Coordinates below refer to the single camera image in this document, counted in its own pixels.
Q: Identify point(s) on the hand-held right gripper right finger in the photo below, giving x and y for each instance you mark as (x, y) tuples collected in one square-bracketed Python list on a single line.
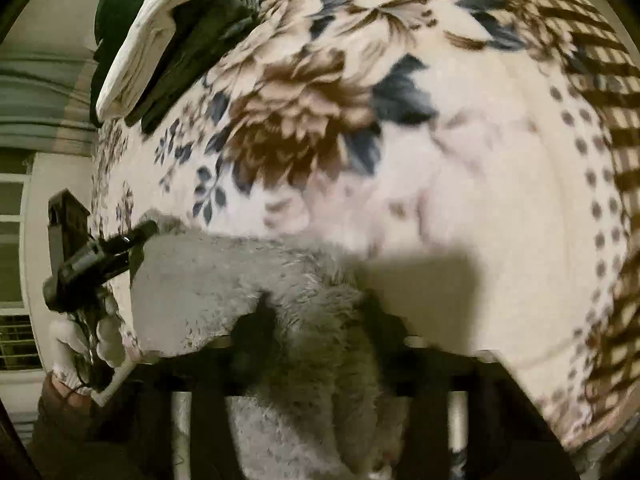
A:
[(385, 335)]

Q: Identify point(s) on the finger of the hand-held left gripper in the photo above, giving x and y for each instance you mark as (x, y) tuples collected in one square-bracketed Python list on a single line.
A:
[(135, 237)]

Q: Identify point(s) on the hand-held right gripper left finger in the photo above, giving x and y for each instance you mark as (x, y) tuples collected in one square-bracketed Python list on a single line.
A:
[(252, 332)]

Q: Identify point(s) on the grey fuzzy pants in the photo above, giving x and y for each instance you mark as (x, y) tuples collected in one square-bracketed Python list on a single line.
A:
[(210, 290)]

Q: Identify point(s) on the person's left forearm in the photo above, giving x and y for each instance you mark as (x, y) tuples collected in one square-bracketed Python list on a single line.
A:
[(55, 425)]

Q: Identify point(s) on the person's left hand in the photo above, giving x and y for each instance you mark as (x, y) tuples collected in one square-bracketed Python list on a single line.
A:
[(65, 342)]

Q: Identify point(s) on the window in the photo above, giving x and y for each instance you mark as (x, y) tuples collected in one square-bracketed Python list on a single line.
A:
[(11, 210)]

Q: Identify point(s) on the floral bed blanket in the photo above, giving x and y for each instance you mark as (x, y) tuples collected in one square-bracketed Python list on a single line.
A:
[(450, 185)]

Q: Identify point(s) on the grey-green curtain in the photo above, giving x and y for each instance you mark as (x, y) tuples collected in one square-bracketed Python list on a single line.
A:
[(40, 100)]

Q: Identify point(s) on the dark green folded garment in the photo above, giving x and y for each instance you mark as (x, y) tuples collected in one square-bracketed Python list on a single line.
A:
[(200, 50)]

